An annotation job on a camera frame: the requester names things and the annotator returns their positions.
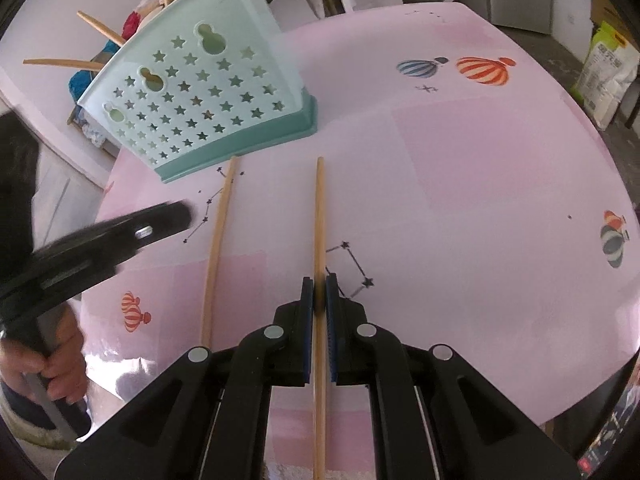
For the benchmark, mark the pink patterned tablecloth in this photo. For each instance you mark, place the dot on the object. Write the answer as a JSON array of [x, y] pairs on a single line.
[[469, 202]]

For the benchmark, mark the red plastic bag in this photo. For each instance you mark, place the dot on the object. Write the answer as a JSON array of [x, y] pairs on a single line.
[[131, 25]]

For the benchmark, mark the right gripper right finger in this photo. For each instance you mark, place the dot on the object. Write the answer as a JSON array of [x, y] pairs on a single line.
[[434, 416]]

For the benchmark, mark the cardboard box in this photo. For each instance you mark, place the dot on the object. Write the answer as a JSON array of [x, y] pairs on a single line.
[[603, 11]]

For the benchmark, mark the person's left hand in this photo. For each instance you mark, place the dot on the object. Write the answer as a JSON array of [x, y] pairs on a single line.
[[65, 369]]

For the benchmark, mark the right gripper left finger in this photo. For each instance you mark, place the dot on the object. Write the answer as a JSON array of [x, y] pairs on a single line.
[[206, 416]]

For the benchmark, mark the white green rice bag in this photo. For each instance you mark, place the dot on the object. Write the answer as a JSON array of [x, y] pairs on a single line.
[[609, 70]]

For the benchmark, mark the mint green utensil holder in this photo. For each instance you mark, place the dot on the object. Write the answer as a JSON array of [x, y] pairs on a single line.
[[203, 81]]

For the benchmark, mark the white sack under table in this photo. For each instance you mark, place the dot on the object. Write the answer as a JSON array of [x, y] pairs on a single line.
[[292, 14]]

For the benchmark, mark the blue plastic bag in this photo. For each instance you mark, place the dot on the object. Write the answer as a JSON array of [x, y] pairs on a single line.
[[81, 80]]

